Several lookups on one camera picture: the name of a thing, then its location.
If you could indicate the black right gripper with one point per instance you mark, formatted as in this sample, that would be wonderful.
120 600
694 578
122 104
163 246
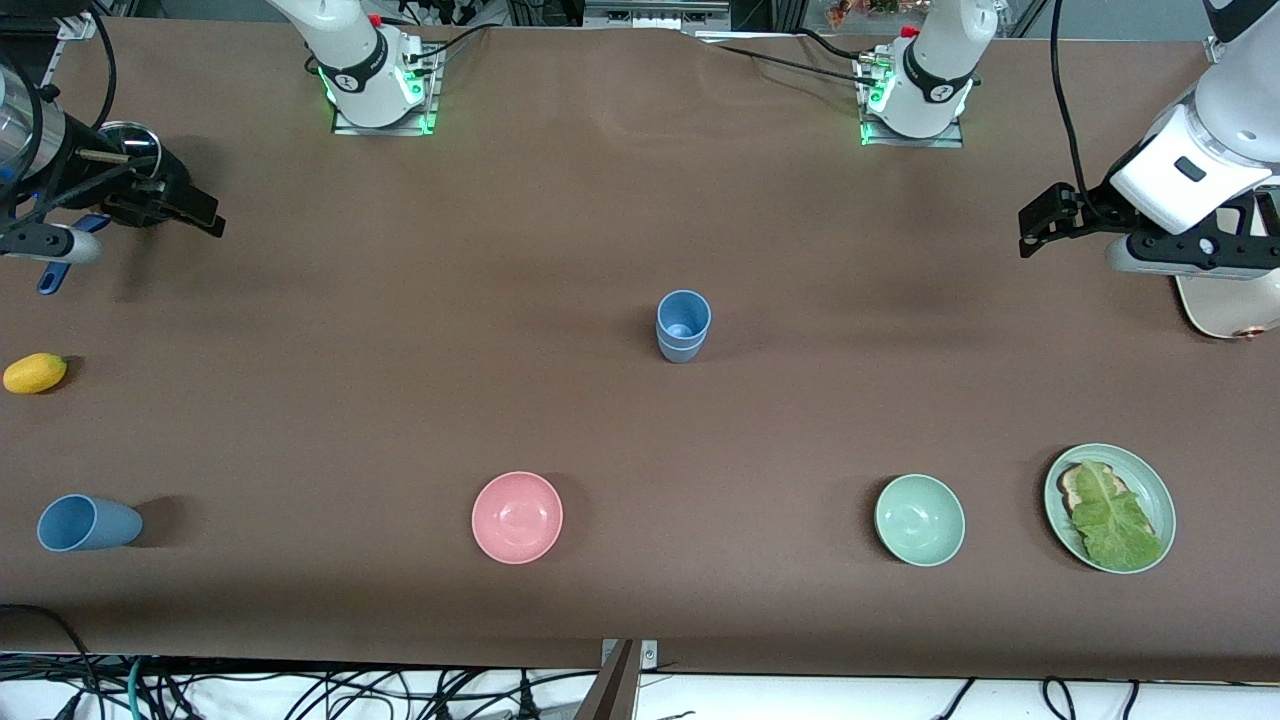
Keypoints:
140 183

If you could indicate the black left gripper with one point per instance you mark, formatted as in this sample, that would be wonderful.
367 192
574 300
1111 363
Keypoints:
1088 207

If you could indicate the blue plastic cup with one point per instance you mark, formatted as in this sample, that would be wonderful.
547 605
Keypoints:
90 523
684 315
681 354

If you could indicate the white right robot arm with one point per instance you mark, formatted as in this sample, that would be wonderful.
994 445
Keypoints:
350 60

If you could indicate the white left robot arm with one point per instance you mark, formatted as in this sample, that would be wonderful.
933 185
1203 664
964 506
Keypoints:
1240 100

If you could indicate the glass lid with blue knob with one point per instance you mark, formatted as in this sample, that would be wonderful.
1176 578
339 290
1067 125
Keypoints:
135 135

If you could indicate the cream rounded board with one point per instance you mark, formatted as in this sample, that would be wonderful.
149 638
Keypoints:
1225 305

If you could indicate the yellow lemon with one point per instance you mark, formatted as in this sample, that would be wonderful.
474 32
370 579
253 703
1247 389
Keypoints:
35 373

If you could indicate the slice of bread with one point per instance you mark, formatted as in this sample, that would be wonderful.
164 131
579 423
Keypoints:
1074 488

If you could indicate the light green plate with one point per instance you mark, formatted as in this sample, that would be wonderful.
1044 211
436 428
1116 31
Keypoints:
1155 490

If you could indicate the green lettuce leaf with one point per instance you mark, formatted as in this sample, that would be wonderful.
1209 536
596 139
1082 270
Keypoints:
1115 525

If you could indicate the light green bowl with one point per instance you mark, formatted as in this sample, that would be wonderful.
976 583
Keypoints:
920 520

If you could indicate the pink bowl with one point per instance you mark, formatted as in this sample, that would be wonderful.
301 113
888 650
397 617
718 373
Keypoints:
517 517

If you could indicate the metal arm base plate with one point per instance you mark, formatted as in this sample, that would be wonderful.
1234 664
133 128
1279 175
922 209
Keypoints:
432 100
950 140

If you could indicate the silver aluminium frame rail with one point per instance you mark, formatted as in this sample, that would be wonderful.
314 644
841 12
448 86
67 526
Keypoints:
655 12

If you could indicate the metal table edge bracket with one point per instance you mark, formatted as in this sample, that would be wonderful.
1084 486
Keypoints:
648 655

